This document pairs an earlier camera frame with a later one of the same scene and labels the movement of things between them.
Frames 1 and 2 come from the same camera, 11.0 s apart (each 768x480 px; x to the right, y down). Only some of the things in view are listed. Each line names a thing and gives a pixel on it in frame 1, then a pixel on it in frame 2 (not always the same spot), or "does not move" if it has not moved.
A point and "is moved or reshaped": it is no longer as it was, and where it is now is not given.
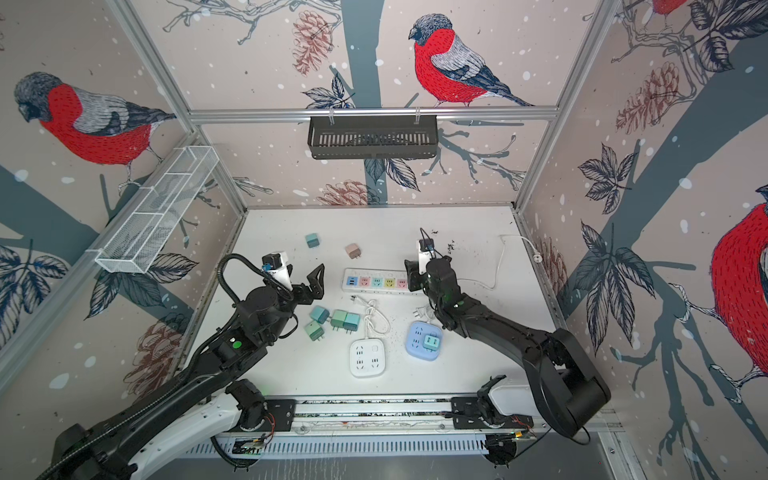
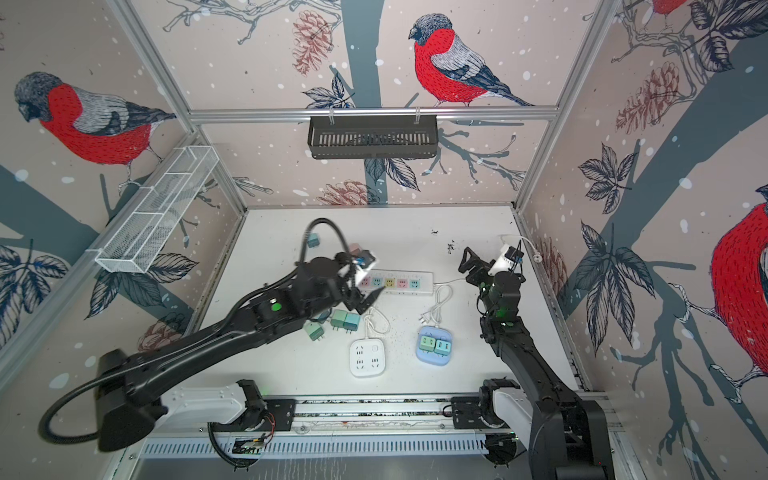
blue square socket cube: [424, 340] is moved or reshaped
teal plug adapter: [431, 342] to [442, 348]
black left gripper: [317, 288] to [357, 296]
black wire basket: [373, 137] does not move
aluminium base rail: [350, 416] does not move
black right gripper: [414, 277] to [477, 263]
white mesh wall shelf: [144, 232] does not move
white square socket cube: [367, 357] does not move
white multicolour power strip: [377, 282] does not move
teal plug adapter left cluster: [319, 314] does not move
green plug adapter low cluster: [314, 330] does not move
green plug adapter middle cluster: [338, 318] does not move
